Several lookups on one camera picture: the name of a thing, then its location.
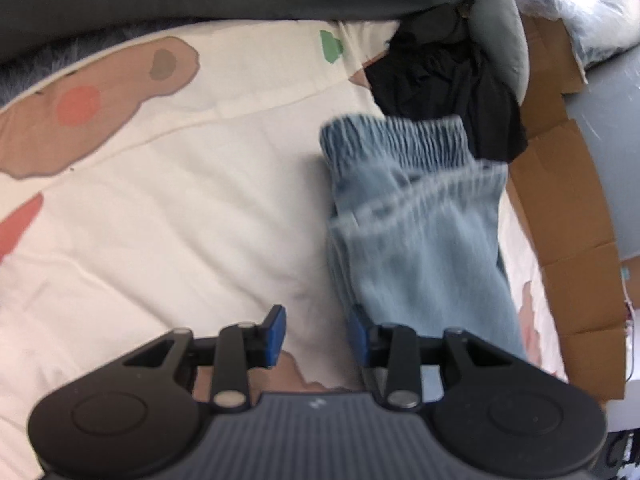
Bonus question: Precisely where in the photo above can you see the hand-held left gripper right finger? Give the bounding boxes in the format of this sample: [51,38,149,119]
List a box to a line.
[348,305,516,411]

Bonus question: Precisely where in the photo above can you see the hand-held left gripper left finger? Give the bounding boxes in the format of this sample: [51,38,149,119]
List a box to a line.
[122,305,287,412]

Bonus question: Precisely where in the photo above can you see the light blue denim pants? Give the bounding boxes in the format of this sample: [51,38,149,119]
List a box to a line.
[319,114,531,366]

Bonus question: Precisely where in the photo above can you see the cream printed bed sheet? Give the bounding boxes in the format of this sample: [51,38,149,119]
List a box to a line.
[0,20,571,480]

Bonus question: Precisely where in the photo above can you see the flattened cardboard sheet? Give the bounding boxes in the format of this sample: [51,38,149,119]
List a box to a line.
[505,12,628,403]

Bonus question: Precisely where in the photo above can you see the black clothing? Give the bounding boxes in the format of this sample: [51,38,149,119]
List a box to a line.
[364,4,530,163]

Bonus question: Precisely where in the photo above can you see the grey plastic-wrapped appliance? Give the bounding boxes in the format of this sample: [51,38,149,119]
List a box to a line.
[562,52,640,261]

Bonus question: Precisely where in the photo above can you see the grey neck pillow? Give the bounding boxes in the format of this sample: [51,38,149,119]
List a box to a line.
[460,0,531,103]

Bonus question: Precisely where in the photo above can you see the white pillow in plastic wrap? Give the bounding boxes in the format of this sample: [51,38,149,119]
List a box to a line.
[500,0,640,71]

